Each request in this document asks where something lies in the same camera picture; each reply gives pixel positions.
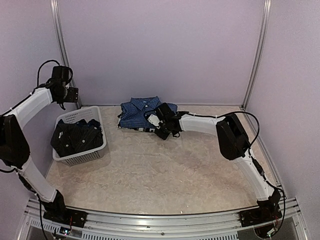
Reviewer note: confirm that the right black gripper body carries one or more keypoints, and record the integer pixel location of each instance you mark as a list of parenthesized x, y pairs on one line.
[(165, 134)]

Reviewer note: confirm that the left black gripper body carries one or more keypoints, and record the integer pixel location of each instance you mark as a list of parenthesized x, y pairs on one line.
[(72, 97)]

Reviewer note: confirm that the white plastic laundry basket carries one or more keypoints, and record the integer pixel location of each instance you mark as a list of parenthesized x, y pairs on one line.
[(86, 113)]

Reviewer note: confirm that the black white printed shirt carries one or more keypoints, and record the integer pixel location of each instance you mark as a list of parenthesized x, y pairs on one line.
[(138, 129)]

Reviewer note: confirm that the blue checked shirt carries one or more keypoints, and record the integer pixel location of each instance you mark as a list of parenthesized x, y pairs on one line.
[(133, 111)]

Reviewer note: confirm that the black pinstripe long sleeve shirt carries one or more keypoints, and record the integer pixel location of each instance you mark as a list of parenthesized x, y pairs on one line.
[(72, 138)]

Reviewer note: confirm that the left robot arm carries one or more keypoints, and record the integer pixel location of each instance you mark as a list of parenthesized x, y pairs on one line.
[(14, 149)]

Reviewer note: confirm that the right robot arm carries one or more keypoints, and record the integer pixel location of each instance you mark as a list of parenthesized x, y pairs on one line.
[(234, 145)]

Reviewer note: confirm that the dark blue plaid shirt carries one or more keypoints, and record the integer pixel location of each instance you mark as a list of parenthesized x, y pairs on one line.
[(94, 124)]

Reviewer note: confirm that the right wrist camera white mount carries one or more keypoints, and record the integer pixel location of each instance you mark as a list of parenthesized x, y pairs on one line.
[(159, 115)]

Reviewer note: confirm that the left aluminium frame post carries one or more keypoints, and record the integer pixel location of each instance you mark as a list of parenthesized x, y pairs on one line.
[(55, 12)]

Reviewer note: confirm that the aluminium frame post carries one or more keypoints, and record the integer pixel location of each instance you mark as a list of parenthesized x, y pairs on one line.
[(55, 12), (258, 53)]

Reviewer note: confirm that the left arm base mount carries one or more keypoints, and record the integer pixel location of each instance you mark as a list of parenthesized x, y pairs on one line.
[(66, 216)]

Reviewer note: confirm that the front aluminium rail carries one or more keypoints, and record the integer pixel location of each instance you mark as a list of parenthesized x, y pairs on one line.
[(221, 225)]

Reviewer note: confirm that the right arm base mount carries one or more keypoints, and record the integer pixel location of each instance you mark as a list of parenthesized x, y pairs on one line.
[(260, 215)]

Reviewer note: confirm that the right aluminium frame post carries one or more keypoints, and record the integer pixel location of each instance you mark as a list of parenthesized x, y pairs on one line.
[(258, 53)]

